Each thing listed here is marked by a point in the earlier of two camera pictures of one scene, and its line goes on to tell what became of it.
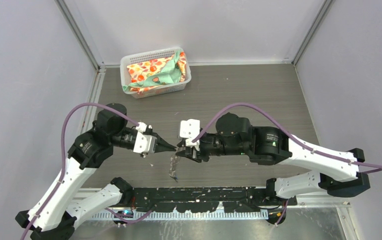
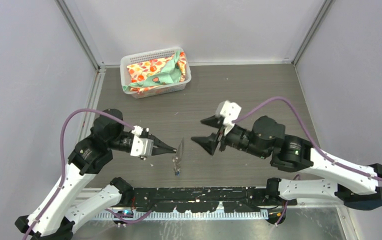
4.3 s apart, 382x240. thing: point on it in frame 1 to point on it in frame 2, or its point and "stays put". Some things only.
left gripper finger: x=161 y=145 stays put
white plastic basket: x=127 y=61 stays put
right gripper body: x=206 y=147 to x=222 y=137
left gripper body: x=152 y=133 stays put
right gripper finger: x=188 y=152 to x=209 y=143
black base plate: x=207 y=200 stays put
